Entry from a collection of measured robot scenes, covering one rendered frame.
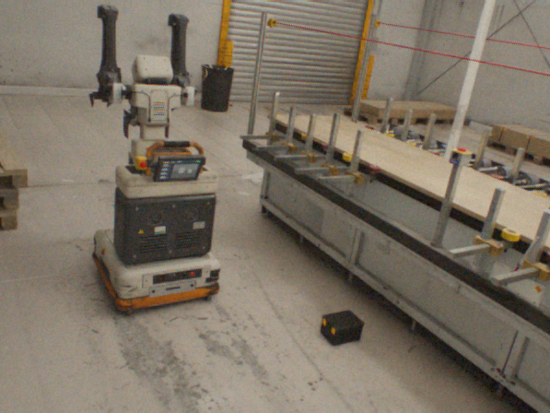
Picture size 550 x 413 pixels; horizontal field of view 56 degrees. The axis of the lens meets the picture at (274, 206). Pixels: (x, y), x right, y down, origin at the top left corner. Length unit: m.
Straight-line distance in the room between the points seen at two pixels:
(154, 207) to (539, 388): 2.18
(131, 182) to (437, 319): 1.91
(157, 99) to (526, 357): 2.41
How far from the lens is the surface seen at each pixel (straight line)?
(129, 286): 3.02
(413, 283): 3.35
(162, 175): 2.86
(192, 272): 3.12
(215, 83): 8.75
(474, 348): 3.15
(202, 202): 3.04
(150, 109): 3.13
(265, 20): 4.23
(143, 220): 2.95
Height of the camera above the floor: 1.75
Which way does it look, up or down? 21 degrees down
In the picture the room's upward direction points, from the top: 8 degrees clockwise
